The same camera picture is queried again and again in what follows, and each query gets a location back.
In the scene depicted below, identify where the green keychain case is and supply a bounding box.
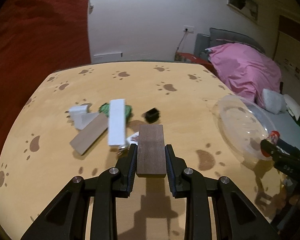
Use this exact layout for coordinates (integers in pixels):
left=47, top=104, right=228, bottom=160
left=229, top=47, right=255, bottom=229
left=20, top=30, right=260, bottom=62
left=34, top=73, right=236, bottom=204
left=98, top=103, right=132, bottom=119

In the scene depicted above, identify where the mahjong tile keychain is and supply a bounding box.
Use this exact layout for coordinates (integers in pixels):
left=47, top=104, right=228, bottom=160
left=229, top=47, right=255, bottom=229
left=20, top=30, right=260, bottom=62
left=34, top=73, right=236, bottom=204
left=117, top=132, right=139, bottom=155

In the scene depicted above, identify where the red snack packet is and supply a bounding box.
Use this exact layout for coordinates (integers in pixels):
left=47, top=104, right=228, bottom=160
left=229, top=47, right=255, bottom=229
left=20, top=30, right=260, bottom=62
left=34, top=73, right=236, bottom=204
left=266, top=131, right=280, bottom=146

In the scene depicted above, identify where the white foam block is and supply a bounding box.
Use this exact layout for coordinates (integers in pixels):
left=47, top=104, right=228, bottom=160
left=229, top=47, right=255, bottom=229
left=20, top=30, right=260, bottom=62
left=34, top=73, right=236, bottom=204
left=108, top=99, right=126, bottom=147

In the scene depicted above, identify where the white power adapter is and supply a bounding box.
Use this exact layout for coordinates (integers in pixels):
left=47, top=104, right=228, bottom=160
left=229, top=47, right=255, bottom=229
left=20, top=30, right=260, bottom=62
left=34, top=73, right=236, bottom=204
left=68, top=105, right=89, bottom=119

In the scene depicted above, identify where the white triangular prism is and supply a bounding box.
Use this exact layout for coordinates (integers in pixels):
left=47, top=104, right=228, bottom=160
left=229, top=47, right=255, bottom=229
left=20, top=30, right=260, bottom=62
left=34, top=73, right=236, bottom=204
left=70, top=112, right=99, bottom=130

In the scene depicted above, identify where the framed wall picture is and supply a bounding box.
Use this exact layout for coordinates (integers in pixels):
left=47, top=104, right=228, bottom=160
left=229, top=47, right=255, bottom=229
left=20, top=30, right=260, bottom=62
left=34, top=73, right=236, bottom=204
left=227, top=0, right=258, bottom=23

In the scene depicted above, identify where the light brown wooden block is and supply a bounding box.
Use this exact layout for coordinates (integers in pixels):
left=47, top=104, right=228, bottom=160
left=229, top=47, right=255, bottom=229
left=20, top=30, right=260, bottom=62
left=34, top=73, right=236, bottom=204
left=70, top=113, right=108, bottom=155

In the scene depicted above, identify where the grey headboard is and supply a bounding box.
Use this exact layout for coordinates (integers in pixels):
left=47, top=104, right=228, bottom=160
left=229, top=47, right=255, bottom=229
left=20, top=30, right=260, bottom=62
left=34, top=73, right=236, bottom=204
left=194, top=28, right=266, bottom=56

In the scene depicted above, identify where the clear plastic bowl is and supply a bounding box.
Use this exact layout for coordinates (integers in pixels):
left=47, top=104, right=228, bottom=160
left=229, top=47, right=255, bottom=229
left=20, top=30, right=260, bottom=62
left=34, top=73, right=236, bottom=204
left=215, top=95, right=276, bottom=164

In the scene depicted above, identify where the black power cable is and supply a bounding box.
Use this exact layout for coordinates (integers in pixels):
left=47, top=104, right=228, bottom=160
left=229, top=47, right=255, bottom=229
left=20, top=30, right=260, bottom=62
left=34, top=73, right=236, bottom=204
left=176, top=29, right=188, bottom=54

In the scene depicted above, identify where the red gift box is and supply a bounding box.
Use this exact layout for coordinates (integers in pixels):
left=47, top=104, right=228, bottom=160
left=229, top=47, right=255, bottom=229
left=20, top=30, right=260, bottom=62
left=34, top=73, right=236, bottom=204
left=174, top=52, right=215, bottom=72

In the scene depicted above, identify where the pink duvet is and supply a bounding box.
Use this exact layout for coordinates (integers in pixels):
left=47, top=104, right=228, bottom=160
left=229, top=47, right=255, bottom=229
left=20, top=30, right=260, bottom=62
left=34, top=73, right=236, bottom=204
left=207, top=43, right=282, bottom=108

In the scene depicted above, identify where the small black square cap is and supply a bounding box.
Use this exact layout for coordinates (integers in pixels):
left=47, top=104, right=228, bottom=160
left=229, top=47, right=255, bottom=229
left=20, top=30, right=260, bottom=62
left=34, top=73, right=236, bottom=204
left=145, top=108, right=160, bottom=124

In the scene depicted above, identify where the red curtain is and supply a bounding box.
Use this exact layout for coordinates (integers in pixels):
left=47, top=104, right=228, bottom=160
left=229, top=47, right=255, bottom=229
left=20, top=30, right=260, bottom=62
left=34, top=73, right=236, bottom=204
left=0, top=0, right=90, bottom=154

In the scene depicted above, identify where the white wall socket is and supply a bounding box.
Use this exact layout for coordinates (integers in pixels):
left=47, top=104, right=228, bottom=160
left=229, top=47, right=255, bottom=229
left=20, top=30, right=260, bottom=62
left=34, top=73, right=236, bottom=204
left=184, top=25, right=194, bottom=33

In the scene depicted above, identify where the dark brown wooden block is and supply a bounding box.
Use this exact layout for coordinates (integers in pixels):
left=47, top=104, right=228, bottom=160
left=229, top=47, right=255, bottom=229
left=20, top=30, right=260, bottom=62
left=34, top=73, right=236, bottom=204
left=136, top=125, right=167, bottom=178

